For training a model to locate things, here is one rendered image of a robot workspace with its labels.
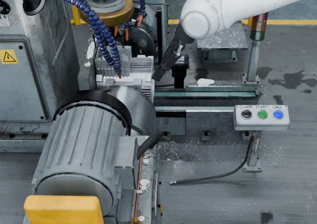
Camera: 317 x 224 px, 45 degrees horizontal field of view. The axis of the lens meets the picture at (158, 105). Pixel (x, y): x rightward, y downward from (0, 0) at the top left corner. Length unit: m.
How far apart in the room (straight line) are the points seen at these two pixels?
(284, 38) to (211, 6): 1.24
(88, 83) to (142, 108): 0.24
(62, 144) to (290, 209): 0.86
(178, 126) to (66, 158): 0.83
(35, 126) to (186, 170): 0.57
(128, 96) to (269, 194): 0.59
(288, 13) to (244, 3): 3.26
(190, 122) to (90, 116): 0.73
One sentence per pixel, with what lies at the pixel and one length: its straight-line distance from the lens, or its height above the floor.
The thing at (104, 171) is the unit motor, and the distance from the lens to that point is 0.75.
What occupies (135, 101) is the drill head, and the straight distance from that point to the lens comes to 1.19.
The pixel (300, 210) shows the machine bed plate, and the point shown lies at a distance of 1.40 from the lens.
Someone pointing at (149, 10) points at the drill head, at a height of 1.14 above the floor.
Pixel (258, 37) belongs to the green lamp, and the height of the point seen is 1.05.
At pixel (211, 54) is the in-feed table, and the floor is 0.83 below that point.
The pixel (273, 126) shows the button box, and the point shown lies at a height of 1.04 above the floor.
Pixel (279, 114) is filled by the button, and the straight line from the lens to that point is 1.29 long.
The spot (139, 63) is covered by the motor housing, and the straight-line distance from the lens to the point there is 1.42.
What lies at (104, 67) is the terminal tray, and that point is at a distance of 1.40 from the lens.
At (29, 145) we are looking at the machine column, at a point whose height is 0.85.
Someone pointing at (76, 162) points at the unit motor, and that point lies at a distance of 0.75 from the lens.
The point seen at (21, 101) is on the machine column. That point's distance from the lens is 1.40.
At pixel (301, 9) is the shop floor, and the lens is 4.43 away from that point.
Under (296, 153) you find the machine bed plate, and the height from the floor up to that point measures 0.80.
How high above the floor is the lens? 1.90
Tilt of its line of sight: 40 degrees down
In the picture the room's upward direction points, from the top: 2 degrees counter-clockwise
